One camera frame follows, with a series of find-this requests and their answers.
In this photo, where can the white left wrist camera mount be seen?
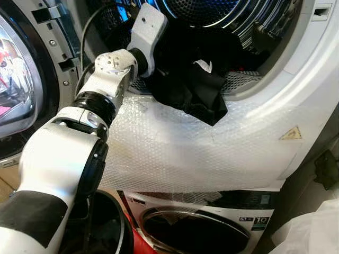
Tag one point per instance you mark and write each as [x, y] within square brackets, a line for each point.
[148, 32]

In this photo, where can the white plastic bag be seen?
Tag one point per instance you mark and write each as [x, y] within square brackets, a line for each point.
[312, 233]

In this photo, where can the clear bubble wrap sheet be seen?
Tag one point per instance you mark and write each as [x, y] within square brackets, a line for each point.
[185, 153]

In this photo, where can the black laundry bucket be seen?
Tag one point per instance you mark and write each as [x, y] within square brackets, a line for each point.
[124, 233]

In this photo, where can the red plastic object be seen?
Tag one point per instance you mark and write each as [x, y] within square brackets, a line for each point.
[142, 243]

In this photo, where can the white washing machine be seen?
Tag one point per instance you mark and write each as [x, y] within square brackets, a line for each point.
[312, 79]

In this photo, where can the black garment with white label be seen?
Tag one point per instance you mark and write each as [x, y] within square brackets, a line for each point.
[196, 90]

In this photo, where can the yellow triangle warning sticker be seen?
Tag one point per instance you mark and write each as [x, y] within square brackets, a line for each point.
[291, 134]

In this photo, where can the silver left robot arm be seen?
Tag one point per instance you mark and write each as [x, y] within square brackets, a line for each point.
[58, 159]

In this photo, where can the white washer with dark door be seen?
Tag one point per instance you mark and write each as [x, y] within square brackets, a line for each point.
[222, 203]

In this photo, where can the round glass washer door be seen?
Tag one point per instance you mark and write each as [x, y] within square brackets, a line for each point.
[16, 79]

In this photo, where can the green and black warranty sticker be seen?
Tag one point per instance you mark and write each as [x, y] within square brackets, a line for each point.
[259, 222]

